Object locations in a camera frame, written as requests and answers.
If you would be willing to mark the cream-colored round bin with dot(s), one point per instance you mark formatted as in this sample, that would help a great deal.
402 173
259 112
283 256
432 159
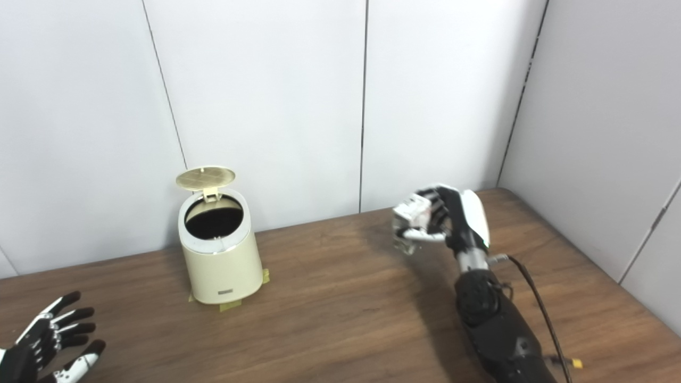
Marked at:
223 266

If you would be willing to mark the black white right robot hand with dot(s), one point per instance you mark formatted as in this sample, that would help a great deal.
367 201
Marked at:
468 218

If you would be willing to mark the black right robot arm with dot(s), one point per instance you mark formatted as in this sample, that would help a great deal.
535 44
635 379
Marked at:
495 319

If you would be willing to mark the white green milk carton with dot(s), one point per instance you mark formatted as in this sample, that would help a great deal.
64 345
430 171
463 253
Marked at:
409 213

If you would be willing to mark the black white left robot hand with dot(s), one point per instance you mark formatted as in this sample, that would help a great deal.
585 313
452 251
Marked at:
26 356

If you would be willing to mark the cream round bin lid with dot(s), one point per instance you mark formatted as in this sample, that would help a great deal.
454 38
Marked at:
206 177

